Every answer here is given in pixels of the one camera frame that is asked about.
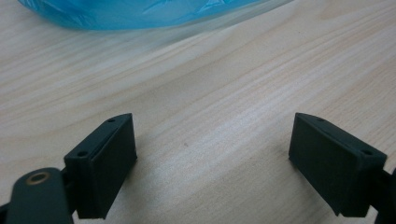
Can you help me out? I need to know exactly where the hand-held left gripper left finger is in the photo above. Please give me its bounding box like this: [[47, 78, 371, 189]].
[[64, 112, 138, 220]]

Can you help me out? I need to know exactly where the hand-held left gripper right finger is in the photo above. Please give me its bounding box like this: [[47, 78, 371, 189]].
[[288, 112, 388, 218]]

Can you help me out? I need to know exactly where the blue plastic trash bag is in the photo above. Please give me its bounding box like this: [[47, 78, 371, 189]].
[[17, 0, 293, 32]]

